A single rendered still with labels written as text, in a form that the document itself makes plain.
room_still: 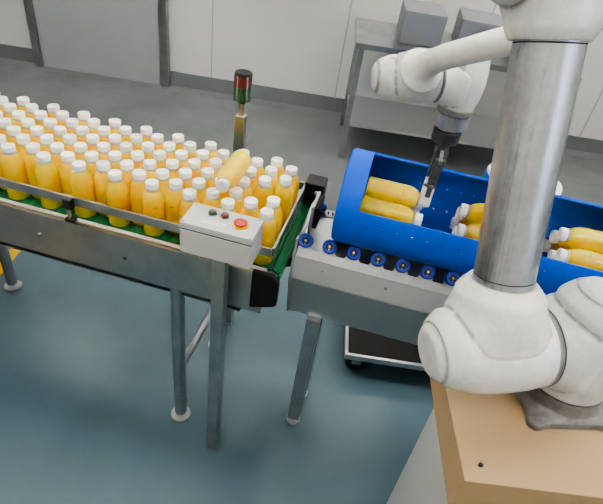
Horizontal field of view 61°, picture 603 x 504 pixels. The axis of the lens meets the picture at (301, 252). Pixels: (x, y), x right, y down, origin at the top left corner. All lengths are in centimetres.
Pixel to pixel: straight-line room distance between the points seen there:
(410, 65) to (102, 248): 107
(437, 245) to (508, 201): 63
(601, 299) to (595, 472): 31
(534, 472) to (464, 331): 29
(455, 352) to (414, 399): 160
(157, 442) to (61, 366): 58
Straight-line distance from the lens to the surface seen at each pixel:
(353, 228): 144
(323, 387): 239
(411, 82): 125
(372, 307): 163
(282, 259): 157
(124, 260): 170
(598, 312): 99
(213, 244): 135
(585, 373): 103
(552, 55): 82
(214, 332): 162
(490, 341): 88
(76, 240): 176
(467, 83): 134
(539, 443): 109
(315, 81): 486
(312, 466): 218
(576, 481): 107
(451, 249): 145
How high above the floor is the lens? 189
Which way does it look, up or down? 38 degrees down
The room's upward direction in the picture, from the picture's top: 9 degrees clockwise
